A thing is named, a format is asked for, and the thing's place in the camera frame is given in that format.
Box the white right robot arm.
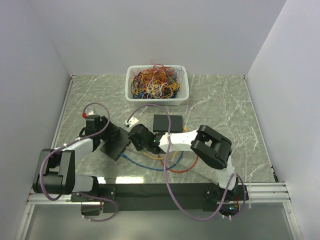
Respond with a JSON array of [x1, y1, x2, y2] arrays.
[[128, 124, 238, 200]]

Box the black network switch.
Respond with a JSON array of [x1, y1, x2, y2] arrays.
[[100, 127, 131, 161], [152, 114, 183, 133]]

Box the grey ethernet cable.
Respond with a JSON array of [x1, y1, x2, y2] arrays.
[[126, 146, 220, 186]]

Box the red ethernet cable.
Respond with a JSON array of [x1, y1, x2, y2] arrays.
[[158, 153, 200, 174]]

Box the tangled colourful wires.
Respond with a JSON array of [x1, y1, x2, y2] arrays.
[[128, 59, 186, 100]]

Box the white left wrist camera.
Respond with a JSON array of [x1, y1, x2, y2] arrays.
[[82, 110, 96, 119]]

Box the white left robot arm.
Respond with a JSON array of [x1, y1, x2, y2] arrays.
[[32, 114, 120, 201]]

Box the blue ethernet cable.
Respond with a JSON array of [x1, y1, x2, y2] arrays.
[[120, 149, 185, 172]]

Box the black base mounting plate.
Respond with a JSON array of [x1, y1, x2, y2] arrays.
[[69, 182, 251, 214]]

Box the white plastic basket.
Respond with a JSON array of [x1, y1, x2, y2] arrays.
[[125, 64, 189, 106]]

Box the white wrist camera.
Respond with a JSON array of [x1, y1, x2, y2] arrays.
[[82, 110, 96, 119], [124, 116, 139, 128]]

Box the orange ethernet cable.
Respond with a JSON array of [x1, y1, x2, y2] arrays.
[[143, 126, 190, 160]]

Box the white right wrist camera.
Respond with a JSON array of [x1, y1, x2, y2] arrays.
[[124, 116, 139, 128]]

